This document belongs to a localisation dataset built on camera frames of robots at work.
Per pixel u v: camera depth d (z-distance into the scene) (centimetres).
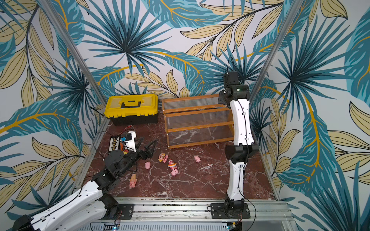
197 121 113
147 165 88
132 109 98
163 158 89
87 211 57
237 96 54
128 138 61
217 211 73
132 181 80
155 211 75
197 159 90
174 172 85
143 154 64
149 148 64
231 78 61
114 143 97
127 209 74
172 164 86
